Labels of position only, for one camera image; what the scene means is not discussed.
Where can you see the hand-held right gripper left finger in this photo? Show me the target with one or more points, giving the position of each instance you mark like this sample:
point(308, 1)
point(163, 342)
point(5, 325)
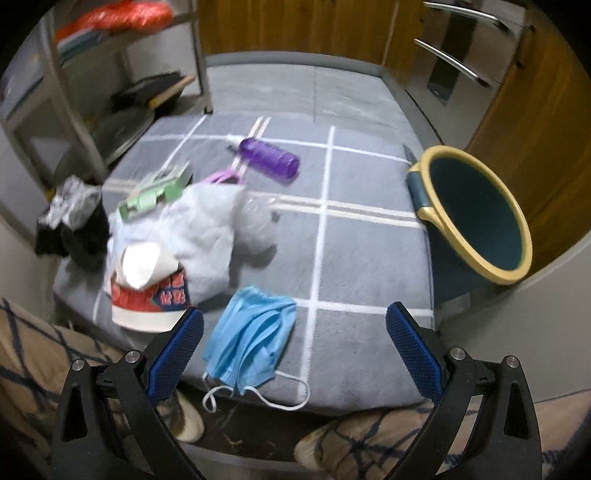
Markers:
point(178, 355)

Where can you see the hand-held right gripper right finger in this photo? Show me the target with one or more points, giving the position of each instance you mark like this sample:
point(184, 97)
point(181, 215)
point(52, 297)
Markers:
point(413, 350)

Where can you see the red printed paper cup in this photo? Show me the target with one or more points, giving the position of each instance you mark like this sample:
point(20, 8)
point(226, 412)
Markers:
point(147, 304)

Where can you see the blue face mask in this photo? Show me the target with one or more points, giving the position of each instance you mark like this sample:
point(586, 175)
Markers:
point(251, 337)

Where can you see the white tissue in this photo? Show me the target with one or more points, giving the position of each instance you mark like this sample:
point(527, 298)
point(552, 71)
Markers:
point(203, 230)

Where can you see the teal bin with yellow rim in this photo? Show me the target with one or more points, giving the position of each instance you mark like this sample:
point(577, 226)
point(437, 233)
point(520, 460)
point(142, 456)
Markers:
point(471, 212)

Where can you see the person's left shoe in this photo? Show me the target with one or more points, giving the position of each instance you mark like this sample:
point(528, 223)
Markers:
point(189, 417)

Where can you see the person's shoe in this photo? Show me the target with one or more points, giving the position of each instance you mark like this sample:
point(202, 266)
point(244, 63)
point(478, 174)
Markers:
point(311, 450)
point(189, 417)

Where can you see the person's right leg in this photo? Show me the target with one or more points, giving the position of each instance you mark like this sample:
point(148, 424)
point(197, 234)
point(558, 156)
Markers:
point(369, 443)

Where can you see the person's leg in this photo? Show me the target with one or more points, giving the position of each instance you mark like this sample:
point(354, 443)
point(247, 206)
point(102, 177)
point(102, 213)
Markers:
point(27, 369)
point(369, 443)

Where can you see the grey checked mat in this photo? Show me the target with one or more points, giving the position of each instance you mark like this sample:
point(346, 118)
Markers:
point(364, 258)

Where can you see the person's right shoe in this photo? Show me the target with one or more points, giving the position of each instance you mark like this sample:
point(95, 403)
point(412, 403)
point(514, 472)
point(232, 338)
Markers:
point(311, 450)

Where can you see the black cloth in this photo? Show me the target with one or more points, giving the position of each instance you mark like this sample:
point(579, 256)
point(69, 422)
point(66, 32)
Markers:
point(85, 237)

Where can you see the person's left leg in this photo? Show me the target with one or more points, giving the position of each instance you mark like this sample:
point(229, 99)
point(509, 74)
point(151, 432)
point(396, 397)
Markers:
point(27, 369)

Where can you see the clear plastic bag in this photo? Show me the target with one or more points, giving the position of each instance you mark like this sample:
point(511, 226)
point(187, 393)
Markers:
point(256, 221)

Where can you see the pink plastic item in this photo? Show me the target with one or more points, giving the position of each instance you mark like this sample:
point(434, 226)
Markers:
point(224, 176)

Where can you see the silver foil wrapper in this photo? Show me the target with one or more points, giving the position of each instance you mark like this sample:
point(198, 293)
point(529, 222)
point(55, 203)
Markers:
point(69, 201)

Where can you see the purple plastic bottle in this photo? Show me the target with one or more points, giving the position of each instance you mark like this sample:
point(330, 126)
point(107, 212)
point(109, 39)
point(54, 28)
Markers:
point(272, 159)

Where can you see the round grey metal pan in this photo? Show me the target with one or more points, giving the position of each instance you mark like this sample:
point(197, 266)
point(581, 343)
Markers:
point(120, 131)

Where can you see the tall wooden cabinet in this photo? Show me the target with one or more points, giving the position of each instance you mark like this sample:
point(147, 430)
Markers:
point(535, 138)

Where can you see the grey metal shelf rack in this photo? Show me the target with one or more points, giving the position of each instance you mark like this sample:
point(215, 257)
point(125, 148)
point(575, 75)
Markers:
point(76, 115)

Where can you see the black tray with wooden edge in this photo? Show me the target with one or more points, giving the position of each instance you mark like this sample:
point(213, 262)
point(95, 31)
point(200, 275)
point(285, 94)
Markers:
point(147, 90)

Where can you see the stainless steel oven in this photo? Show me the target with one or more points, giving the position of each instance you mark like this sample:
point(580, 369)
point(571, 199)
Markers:
point(466, 41)

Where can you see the low wooden cabinets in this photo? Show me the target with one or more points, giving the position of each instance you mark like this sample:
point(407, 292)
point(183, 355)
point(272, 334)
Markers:
point(300, 27)

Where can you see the orange plastic bag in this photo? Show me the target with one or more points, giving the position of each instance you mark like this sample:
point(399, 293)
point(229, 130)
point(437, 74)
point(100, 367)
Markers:
point(124, 16)

